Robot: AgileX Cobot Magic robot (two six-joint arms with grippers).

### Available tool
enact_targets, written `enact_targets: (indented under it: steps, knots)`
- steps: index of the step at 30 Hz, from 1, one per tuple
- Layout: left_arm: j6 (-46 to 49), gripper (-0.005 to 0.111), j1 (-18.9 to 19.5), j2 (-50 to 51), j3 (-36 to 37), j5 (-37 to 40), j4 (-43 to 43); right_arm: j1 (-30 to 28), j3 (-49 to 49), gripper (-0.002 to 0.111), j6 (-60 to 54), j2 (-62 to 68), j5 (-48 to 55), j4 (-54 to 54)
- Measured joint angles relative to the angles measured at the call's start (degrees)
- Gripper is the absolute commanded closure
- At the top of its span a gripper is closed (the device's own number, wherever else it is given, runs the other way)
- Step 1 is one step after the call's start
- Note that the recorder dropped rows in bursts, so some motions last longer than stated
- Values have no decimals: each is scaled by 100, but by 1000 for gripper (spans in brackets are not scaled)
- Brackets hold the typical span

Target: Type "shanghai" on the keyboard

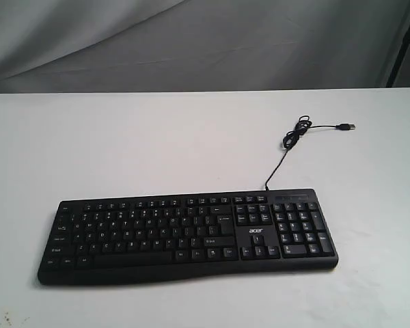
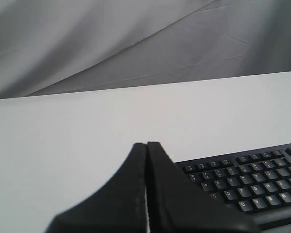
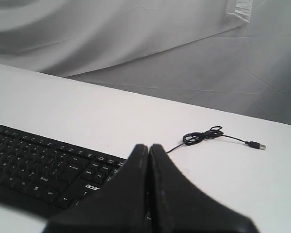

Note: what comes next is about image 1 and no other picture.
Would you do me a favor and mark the black usb cable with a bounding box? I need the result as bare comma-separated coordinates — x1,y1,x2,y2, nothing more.
263,115,357,191

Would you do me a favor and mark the black acer keyboard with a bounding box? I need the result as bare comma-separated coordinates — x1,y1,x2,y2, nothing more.
38,189,338,286

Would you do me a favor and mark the grey backdrop cloth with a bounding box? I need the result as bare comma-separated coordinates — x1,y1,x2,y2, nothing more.
0,1,410,94

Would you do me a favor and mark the black tripod stand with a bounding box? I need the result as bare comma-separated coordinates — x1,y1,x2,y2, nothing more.
385,23,410,88

